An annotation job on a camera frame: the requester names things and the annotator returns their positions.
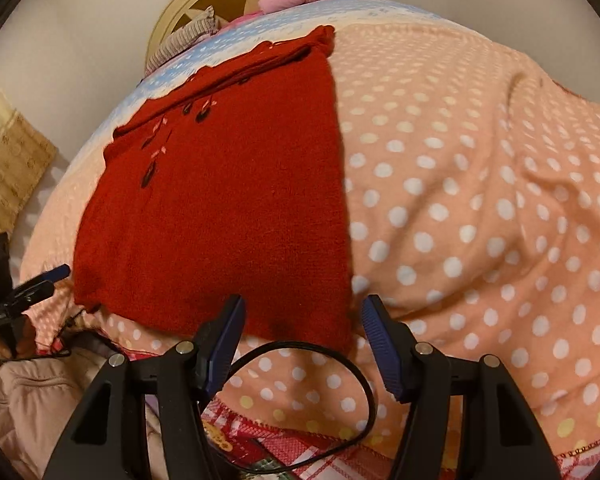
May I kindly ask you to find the cream wooden headboard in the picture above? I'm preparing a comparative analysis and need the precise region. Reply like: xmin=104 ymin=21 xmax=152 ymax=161
xmin=144 ymin=0 xmax=264 ymax=72

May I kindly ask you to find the black cable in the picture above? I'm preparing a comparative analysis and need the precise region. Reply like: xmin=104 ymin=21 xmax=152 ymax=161
xmin=199 ymin=340 xmax=378 ymax=476

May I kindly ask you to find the pink blue dotted bedsheet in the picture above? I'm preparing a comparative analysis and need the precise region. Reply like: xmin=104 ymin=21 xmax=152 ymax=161
xmin=20 ymin=0 xmax=600 ymax=455

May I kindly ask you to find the pink quilted jacket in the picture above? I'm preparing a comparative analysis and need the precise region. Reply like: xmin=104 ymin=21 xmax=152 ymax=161
xmin=0 ymin=346 xmax=167 ymax=480

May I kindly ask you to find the striped grey pillow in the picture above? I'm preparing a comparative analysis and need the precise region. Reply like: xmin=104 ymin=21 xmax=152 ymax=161
xmin=145 ymin=6 xmax=221 ymax=76

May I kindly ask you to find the red knitted sweater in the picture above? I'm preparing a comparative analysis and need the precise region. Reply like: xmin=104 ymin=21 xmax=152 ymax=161
xmin=73 ymin=26 xmax=352 ymax=352

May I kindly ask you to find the red plaid blanket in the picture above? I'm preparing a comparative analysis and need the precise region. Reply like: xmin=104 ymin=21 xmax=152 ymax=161
xmin=202 ymin=401 xmax=600 ymax=479

